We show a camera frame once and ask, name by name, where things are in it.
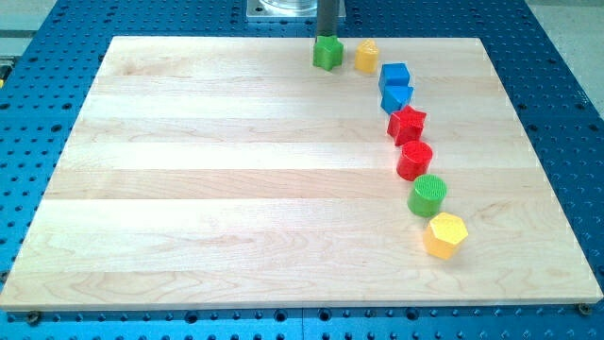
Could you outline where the yellow hexagon block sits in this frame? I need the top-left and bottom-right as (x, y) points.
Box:
(423, 212), (468, 260)

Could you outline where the wooden board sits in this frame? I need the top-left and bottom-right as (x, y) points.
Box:
(1, 37), (602, 312)

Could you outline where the red star block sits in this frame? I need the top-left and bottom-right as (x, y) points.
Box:
(387, 105), (428, 146)

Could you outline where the red cylinder block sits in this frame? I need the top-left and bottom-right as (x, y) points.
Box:
(396, 141), (433, 181)

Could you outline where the blue triangle block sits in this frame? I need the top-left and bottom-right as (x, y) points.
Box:
(380, 85), (414, 114)

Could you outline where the green star block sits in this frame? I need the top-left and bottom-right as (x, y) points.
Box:
(312, 35), (344, 71)

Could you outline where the blue cube block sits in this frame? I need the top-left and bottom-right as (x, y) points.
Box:
(378, 62), (411, 94)

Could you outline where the green cylinder block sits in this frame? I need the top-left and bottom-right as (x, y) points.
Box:
(407, 174), (447, 217)

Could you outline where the yellow pentagon block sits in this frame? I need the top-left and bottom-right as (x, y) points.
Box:
(354, 39), (379, 74)

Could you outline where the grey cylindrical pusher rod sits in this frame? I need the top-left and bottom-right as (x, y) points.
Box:
(315, 0), (340, 37)

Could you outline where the left board clamp screw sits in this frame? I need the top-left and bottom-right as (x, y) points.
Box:
(24, 311), (42, 326)

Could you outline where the board clamp screw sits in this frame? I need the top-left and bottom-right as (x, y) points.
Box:
(24, 311), (42, 326)
(577, 303), (593, 316)

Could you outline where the right board clamp screw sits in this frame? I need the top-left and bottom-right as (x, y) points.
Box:
(577, 303), (593, 316)

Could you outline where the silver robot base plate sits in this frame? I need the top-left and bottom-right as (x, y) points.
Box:
(245, 0), (318, 23)

